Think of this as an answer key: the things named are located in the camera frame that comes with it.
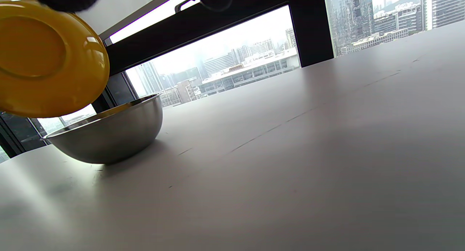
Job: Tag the person's right hand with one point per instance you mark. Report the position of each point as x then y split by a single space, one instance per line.
65 0

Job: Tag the yellow plastic bowl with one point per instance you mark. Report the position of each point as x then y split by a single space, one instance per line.
47 62

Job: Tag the stainless steel mixing bowl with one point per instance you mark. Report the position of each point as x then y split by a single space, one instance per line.
109 134

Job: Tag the black window frame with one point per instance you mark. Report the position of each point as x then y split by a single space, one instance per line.
218 29

